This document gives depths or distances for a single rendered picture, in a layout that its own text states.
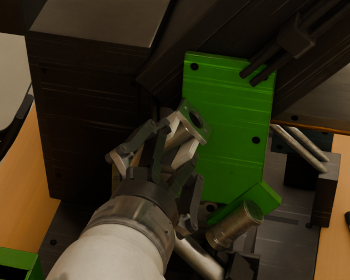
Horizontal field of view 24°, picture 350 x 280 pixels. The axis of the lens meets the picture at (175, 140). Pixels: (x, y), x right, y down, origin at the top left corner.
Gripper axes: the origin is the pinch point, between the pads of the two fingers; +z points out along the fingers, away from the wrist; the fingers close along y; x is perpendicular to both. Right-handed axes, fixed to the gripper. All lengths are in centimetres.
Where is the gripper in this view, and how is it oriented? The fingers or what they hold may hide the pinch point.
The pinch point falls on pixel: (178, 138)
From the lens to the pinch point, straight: 100.6
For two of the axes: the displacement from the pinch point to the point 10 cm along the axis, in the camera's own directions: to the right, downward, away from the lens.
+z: 2.2, -4.6, 8.6
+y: -6.5, -7.3, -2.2
